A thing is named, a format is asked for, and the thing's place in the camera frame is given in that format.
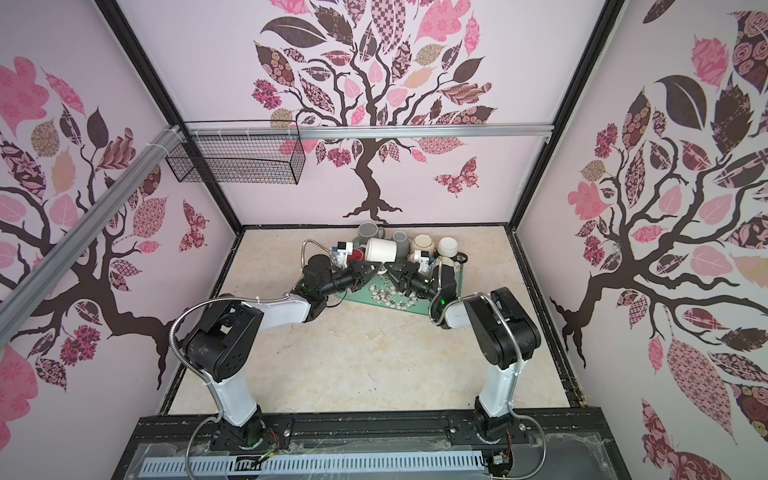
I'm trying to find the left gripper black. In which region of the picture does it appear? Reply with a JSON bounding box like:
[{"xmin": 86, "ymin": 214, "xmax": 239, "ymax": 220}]
[{"xmin": 321, "ymin": 259, "xmax": 383, "ymax": 297}]

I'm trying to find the red mug black handle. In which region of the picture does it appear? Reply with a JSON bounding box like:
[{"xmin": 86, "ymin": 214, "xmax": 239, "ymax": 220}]
[{"xmin": 349, "ymin": 249, "xmax": 365, "ymax": 261}]

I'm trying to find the white mug red inside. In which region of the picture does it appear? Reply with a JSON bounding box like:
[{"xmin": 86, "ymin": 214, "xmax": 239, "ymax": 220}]
[{"xmin": 365, "ymin": 238, "xmax": 397, "ymax": 263}]

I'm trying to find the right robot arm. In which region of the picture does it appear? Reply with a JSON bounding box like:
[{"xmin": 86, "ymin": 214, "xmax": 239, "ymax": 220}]
[{"xmin": 383, "ymin": 261, "xmax": 541, "ymax": 444}]

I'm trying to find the light grey mug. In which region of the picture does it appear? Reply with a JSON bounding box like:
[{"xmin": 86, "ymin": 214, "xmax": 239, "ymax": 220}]
[{"xmin": 391, "ymin": 231, "xmax": 410, "ymax": 261}]

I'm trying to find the cream and peach mug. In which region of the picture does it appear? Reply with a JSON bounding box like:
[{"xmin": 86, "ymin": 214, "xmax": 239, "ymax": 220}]
[{"xmin": 411, "ymin": 234, "xmax": 435, "ymax": 257}]

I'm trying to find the dark grey mug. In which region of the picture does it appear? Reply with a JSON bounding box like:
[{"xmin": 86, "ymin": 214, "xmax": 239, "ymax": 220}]
[{"xmin": 356, "ymin": 222, "xmax": 385, "ymax": 244}]

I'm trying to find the cream beige mug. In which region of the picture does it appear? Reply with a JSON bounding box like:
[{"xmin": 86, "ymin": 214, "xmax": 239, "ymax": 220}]
[{"xmin": 434, "ymin": 256, "xmax": 461, "ymax": 284}]

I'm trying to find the white and black mug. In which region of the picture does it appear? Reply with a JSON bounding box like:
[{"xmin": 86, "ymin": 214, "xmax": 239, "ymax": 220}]
[{"xmin": 437, "ymin": 237, "xmax": 468, "ymax": 264}]

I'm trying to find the green floral serving tray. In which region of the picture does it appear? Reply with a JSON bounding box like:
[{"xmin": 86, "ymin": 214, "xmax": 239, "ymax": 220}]
[{"xmin": 347, "ymin": 243, "xmax": 462, "ymax": 320}]

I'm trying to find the aluminium rail back wall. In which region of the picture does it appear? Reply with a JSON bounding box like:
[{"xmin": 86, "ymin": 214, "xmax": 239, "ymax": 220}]
[{"xmin": 187, "ymin": 122, "xmax": 554, "ymax": 140}]

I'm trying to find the aluminium rail wall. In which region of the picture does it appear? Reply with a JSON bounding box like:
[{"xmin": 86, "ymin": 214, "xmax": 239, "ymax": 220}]
[
  {"xmin": 187, "ymin": 122, "xmax": 554, "ymax": 140},
  {"xmin": 1, "ymin": 126, "xmax": 183, "ymax": 345}
]

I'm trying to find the black wire basket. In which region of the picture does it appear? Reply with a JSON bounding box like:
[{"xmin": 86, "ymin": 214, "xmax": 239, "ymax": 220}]
[{"xmin": 165, "ymin": 119, "xmax": 306, "ymax": 185}]

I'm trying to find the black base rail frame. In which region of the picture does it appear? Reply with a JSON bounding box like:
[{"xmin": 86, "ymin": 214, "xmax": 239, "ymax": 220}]
[{"xmin": 114, "ymin": 408, "xmax": 629, "ymax": 479}]

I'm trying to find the white slotted cable duct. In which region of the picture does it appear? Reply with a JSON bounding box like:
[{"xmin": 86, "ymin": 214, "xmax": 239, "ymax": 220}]
[{"xmin": 137, "ymin": 451, "xmax": 485, "ymax": 479}]

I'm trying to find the aluminium rail left wall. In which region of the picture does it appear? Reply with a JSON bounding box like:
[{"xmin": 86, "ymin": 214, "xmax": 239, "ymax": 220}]
[{"xmin": 1, "ymin": 126, "xmax": 183, "ymax": 345}]

